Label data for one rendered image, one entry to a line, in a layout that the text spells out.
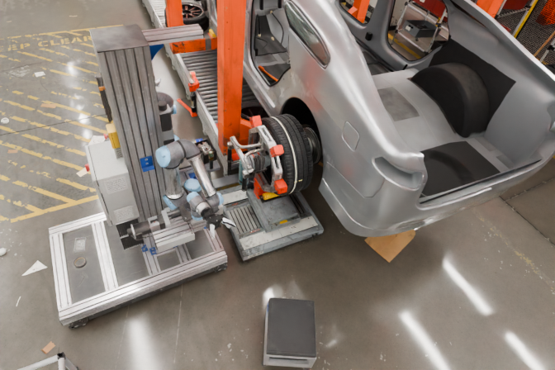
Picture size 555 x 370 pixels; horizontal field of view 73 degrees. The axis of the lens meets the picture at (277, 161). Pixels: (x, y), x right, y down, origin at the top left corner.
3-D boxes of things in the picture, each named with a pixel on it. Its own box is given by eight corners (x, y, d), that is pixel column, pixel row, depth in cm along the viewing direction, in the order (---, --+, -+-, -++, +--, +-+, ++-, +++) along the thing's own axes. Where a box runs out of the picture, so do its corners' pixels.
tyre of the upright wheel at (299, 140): (296, 198, 338) (323, 173, 279) (272, 205, 329) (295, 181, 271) (272, 134, 356) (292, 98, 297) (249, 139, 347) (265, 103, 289)
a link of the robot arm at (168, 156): (191, 204, 258) (185, 147, 220) (171, 215, 250) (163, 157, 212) (182, 193, 264) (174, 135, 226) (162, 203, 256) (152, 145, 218)
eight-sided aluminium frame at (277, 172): (277, 203, 311) (285, 157, 273) (270, 205, 309) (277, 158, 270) (253, 159, 344) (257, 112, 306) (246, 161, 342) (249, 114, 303)
